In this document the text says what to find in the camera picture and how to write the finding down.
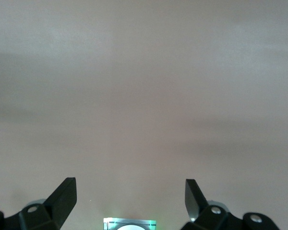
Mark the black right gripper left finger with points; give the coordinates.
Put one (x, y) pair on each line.
(60, 203)

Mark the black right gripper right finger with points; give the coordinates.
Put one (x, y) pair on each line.
(194, 198)

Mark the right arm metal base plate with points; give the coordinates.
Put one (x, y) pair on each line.
(108, 224)

